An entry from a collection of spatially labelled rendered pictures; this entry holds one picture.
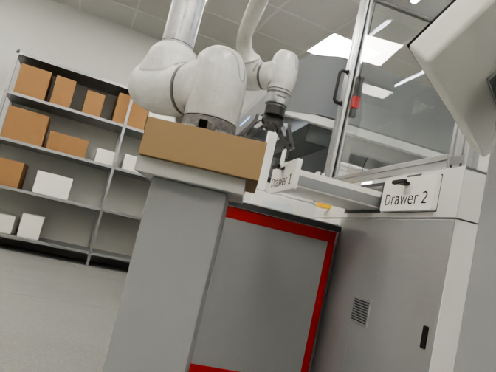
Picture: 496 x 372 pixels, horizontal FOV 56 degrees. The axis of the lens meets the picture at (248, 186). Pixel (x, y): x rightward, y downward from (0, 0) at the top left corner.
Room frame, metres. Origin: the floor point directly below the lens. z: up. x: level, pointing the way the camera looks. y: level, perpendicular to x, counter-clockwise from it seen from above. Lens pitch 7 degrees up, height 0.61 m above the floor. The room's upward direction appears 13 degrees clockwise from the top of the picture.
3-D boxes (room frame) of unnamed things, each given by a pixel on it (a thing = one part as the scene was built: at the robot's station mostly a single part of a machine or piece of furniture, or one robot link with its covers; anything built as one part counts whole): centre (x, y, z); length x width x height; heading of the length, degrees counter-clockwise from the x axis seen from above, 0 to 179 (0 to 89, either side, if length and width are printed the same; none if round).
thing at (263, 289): (2.10, -0.05, 0.38); 0.62 x 0.58 x 0.76; 12
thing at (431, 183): (1.46, -0.50, 0.87); 0.29 x 0.02 x 0.11; 12
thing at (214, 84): (1.29, 0.16, 1.02); 0.18 x 0.16 x 0.22; 58
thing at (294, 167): (1.70, -0.12, 0.87); 0.29 x 0.02 x 0.11; 12
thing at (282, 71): (1.65, -0.02, 1.25); 0.13 x 0.11 x 0.16; 58
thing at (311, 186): (1.74, -0.33, 0.86); 0.40 x 0.26 x 0.06; 102
